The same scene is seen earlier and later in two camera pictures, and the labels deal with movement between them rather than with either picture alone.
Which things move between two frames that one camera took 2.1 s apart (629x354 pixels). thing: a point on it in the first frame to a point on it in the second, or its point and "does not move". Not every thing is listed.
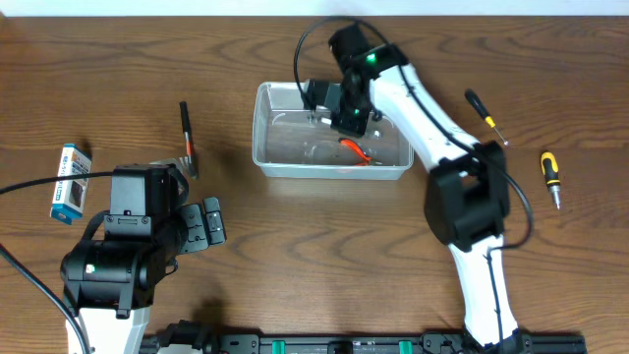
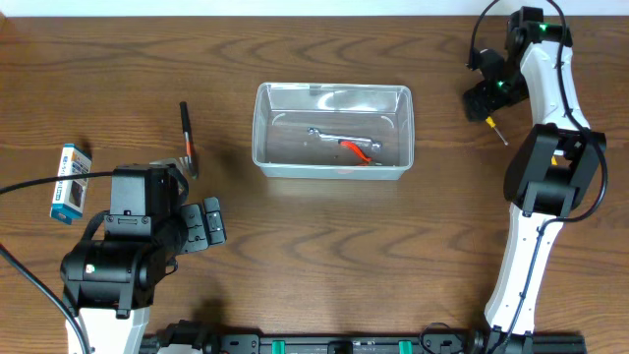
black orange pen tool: (188, 141) does not move
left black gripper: (195, 227) does not move
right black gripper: (340, 125) to (490, 102)
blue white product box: (69, 198) does not move
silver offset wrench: (372, 134) to (374, 144)
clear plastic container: (290, 141) does not move
